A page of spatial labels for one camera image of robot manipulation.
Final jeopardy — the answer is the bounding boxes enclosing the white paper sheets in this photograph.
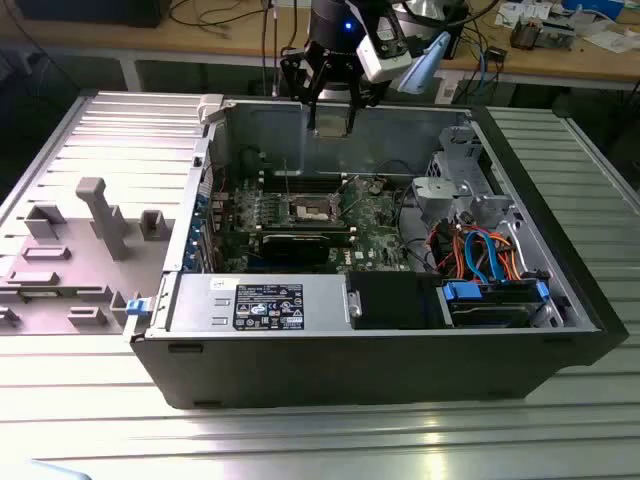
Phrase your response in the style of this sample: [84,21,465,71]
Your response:
[494,2,554,26]

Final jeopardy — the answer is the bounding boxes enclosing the silver metal drive cage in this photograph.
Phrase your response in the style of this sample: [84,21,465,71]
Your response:
[412,124,516,236]

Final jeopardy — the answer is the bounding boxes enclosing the blue cable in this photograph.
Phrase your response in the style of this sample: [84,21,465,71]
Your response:
[477,39,494,99]

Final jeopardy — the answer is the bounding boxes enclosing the large black box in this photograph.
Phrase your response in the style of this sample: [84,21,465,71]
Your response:
[14,0,164,29]

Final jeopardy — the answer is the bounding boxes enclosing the black upright device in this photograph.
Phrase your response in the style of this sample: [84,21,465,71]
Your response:
[442,19,472,61]

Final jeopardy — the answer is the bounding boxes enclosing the blue wire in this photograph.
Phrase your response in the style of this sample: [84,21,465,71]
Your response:
[480,230,506,286]
[462,229,484,284]

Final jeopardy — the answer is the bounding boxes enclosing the black PC case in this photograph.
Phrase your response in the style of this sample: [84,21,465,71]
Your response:
[122,94,630,412]

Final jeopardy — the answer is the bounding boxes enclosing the grey metal device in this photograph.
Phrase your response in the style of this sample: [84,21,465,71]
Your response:
[542,12,576,51]

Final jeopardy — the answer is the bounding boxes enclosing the green motherboard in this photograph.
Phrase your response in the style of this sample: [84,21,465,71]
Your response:
[209,169,426,274]

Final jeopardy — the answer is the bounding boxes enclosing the orange wire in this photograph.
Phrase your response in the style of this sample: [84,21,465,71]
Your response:
[492,230,526,281]
[449,232,467,274]

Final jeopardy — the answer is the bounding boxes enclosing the hard disk in blue carrier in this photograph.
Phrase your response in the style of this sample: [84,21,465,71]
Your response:
[439,279,551,329]

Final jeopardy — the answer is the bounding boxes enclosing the black RAM slot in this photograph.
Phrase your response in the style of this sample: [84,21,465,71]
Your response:
[260,180,349,195]
[259,222,357,232]
[260,169,349,184]
[260,227,357,241]

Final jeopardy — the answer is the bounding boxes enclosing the pale blue plastic object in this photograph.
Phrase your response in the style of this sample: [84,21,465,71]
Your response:
[27,458,94,480]

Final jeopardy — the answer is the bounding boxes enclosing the grey parts rack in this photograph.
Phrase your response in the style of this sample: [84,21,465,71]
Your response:
[0,177,176,336]

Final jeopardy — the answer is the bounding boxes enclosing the red wire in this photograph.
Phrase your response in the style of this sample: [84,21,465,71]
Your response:
[427,222,451,274]

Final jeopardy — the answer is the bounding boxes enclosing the silver CPU plate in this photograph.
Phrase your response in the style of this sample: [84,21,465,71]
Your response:
[316,117,351,140]

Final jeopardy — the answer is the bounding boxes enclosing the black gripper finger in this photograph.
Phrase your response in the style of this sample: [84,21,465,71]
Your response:
[345,77,380,136]
[279,47,327,135]

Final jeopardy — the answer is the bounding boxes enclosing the copper coil device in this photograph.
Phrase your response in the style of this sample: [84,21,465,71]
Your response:
[509,17,544,51]

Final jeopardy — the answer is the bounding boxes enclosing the black plastic shroud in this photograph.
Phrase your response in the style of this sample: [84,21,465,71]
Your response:
[347,271,441,331]

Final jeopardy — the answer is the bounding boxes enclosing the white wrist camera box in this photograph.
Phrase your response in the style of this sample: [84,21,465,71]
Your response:
[356,17,414,82]

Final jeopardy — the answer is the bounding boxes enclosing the grey case latch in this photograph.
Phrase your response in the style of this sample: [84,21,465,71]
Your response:
[197,94,224,126]

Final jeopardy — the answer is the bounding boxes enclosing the hanging grey cables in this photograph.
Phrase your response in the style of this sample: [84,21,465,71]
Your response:
[258,0,282,99]

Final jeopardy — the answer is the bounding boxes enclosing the white paper sheet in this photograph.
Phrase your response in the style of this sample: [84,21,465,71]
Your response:
[582,29,640,54]

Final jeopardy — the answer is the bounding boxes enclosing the black wire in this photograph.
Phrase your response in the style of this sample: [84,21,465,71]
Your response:
[393,159,441,274]

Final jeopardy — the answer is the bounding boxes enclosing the black graphics card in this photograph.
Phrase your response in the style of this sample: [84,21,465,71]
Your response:
[260,230,332,265]

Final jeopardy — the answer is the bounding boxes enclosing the silver power supply unit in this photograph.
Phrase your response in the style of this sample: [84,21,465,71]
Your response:
[169,273,349,334]

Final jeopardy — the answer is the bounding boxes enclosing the wooden desk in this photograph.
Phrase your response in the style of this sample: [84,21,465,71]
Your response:
[0,0,640,94]

